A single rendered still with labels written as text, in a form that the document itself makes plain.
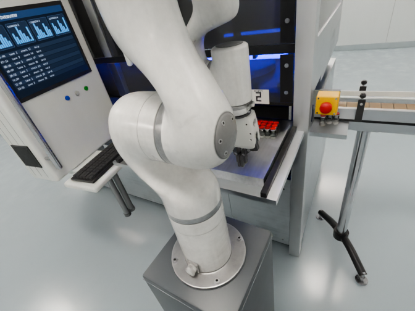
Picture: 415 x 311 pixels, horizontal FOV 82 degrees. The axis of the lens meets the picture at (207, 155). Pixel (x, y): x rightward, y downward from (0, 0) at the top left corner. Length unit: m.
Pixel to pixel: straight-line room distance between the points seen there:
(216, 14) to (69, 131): 0.98
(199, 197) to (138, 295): 1.31
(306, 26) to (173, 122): 0.66
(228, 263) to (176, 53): 0.48
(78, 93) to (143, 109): 0.98
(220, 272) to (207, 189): 0.24
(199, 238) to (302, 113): 0.66
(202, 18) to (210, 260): 0.50
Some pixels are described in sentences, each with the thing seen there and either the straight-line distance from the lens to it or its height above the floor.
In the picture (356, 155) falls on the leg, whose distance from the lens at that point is 1.25.
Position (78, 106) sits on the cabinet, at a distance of 1.35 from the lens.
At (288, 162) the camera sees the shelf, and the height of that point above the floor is 0.88.
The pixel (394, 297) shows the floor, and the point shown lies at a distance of 1.67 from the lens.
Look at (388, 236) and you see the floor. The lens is 1.89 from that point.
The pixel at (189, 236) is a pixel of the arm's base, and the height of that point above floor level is 1.01.
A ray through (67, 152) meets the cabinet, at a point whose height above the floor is 0.90.
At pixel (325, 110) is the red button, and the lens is 0.94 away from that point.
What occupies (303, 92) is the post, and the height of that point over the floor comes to 1.04.
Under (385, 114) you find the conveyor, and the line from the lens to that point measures 1.11.
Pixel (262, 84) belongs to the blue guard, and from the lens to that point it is 0.99.
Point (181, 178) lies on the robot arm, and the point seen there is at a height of 1.13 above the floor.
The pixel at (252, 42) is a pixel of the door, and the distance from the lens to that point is 0.97.
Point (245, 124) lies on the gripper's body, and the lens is 0.61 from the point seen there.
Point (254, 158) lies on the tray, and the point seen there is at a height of 0.88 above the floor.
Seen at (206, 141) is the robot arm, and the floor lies 1.24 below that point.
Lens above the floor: 1.40
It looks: 34 degrees down
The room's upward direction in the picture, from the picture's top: 12 degrees counter-clockwise
